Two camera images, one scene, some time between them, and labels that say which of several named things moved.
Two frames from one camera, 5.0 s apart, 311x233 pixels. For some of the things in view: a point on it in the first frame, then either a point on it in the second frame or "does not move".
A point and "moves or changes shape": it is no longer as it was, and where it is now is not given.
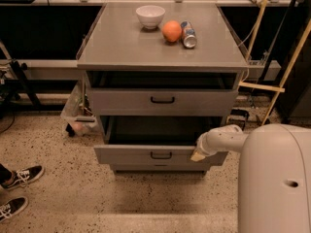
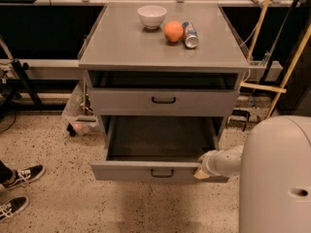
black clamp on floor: [239, 116] does not move
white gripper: [203, 146] to [208, 164]
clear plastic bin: [78, 116] does not move
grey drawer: [156, 141] moves or changes shape
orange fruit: [171, 30] does not move
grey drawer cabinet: [155, 99] does not move
